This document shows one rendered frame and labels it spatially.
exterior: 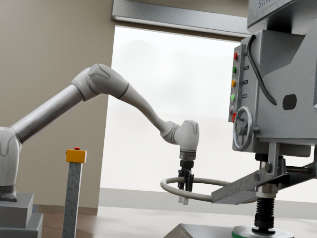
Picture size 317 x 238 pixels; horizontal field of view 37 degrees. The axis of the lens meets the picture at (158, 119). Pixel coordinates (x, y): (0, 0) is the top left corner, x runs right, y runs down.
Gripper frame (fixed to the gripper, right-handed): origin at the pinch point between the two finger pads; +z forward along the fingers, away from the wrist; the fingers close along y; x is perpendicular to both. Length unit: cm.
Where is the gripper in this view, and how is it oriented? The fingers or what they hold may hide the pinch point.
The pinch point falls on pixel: (183, 197)
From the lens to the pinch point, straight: 254.8
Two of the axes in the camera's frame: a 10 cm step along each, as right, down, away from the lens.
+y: 4.4, 0.8, -8.9
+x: 8.9, 0.6, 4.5
